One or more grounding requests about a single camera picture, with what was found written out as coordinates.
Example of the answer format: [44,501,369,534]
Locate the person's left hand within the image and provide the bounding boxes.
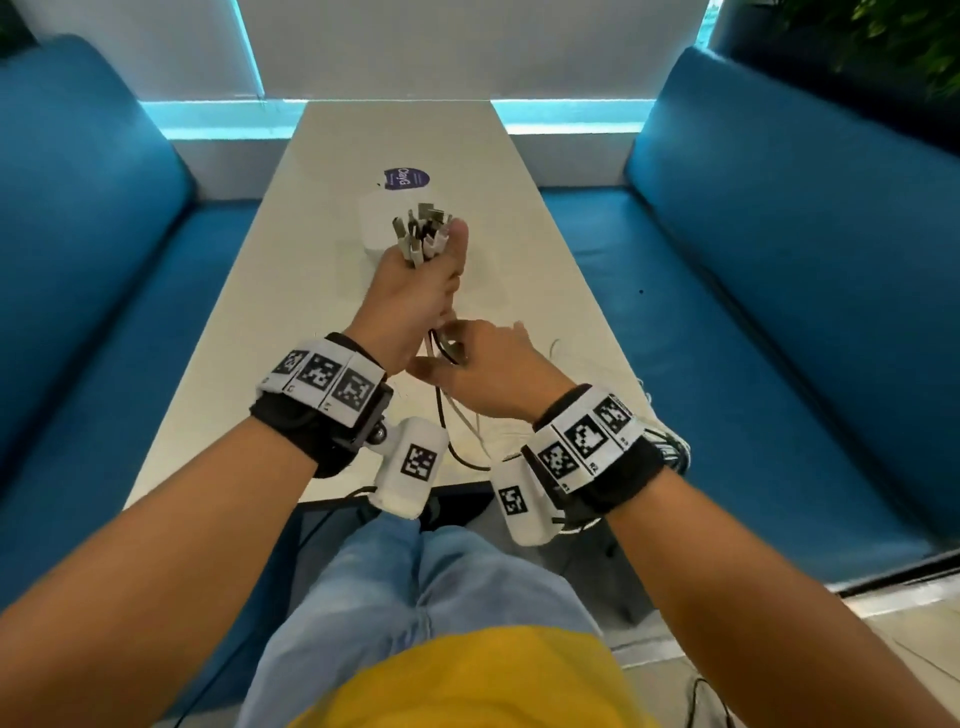
[343,217,472,376]

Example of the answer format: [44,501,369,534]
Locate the person's right hand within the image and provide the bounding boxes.
[404,318,579,425]

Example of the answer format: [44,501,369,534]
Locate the white mini drawer box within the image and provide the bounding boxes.
[356,183,460,265]

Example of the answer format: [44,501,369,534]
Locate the person's left forearm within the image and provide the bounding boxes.
[0,416,320,728]

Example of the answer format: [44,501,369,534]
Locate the person's right forearm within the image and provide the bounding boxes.
[603,468,954,728]

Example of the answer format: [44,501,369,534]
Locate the white table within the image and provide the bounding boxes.
[123,99,669,513]

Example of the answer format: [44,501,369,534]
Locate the round purple sticker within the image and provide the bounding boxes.
[374,166,433,193]

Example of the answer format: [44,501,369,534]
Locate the black marker wristband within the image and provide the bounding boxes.
[522,383,667,526]
[249,332,395,480]

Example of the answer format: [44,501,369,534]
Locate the grey metal table base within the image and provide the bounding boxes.
[524,524,655,630]

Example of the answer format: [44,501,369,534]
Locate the light blue jeans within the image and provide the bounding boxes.
[236,513,603,728]

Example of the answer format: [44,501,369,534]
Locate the blue sofa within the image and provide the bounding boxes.
[0,33,301,714]
[539,44,960,588]

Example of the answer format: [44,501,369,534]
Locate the yellow shirt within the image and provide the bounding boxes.
[288,626,661,728]

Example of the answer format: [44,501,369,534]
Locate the green artificial plant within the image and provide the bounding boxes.
[779,0,960,99]

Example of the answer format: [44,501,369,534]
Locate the black camera cable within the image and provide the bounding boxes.
[551,513,740,728]
[168,485,378,728]

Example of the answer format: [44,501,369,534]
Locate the cyan wall light strips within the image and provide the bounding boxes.
[142,0,723,142]

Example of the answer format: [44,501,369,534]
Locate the silver metal floor rail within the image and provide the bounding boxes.
[618,573,960,670]

